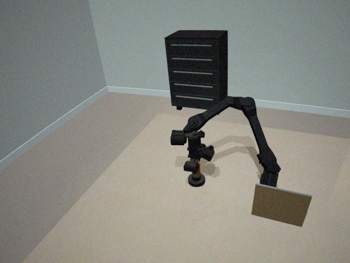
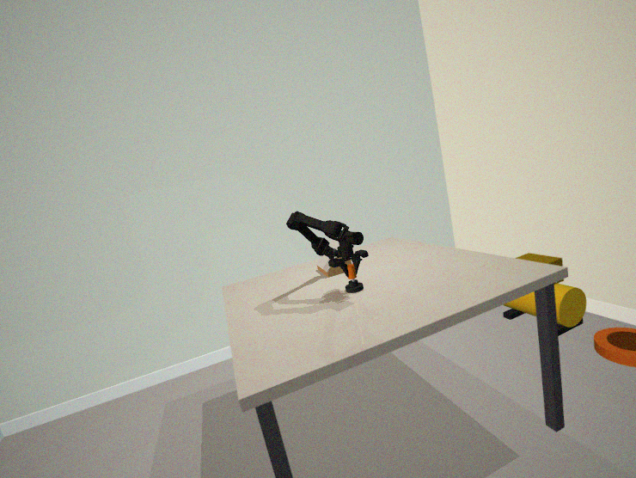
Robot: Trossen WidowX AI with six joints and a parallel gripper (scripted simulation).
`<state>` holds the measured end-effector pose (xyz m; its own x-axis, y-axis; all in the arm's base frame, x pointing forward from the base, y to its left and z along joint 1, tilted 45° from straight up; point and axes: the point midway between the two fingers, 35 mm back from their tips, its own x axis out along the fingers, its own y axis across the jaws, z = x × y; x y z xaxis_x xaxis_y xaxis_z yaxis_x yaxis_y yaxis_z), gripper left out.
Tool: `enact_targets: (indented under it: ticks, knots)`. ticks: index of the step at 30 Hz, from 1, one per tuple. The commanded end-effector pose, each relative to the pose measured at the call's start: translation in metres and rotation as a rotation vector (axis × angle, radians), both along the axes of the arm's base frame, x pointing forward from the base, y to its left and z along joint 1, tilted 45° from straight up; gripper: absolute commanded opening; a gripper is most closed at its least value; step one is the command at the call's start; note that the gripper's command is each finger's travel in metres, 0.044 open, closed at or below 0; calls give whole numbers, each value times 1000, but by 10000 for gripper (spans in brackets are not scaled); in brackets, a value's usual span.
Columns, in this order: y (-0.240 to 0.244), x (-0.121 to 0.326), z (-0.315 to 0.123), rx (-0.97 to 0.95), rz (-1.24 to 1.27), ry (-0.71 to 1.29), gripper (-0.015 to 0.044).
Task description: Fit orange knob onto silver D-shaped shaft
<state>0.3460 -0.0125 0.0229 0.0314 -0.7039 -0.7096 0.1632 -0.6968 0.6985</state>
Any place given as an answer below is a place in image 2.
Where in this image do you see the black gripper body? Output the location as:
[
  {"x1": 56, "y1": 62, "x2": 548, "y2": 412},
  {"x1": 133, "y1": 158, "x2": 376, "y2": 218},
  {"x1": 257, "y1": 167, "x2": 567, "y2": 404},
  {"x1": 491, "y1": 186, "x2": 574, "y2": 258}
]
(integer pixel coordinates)
[{"x1": 328, "y1": 244, "x2": 369, "y2": 267}]

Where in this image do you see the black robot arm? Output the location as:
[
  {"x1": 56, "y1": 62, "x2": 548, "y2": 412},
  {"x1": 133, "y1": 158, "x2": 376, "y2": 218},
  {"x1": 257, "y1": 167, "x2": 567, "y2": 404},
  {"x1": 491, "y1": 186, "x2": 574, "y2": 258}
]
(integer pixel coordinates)
[{"x1": 286, "y1": 211, "x2": 364, "y2": 260}]

